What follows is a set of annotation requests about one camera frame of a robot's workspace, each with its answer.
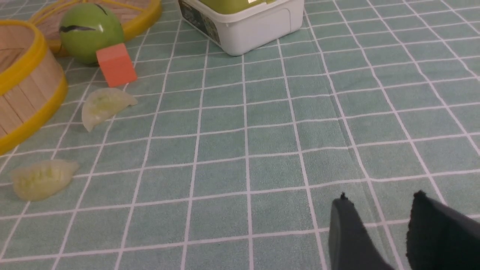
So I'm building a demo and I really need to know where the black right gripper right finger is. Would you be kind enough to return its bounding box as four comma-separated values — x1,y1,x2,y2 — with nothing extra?
406,191,480,270

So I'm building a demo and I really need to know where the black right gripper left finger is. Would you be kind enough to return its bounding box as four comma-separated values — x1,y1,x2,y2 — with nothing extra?
328,193,393,270

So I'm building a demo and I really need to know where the translucent dumpling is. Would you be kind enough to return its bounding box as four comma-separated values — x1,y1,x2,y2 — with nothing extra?
82,88,138,132
11,159,80,201

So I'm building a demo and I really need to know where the steamer lid yellow rim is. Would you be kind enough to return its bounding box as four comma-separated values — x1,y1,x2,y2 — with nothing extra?
29,0,162,57

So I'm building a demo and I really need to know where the wooden steamer tray yellow rim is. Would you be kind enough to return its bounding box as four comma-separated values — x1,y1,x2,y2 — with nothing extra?
0,20,68,154

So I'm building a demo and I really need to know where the green checkered tablecloth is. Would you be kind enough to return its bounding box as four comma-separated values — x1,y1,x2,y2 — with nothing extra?
1,0,480,270

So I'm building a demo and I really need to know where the white plastic container green lid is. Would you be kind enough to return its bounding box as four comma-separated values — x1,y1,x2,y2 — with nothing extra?
178,0,305,56

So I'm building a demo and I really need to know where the orange cube block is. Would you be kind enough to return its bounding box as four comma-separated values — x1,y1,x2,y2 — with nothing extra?
96,43,138,88

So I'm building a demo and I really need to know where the green toy ball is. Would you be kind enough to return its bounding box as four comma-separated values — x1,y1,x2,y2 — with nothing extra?
58,2,125,65

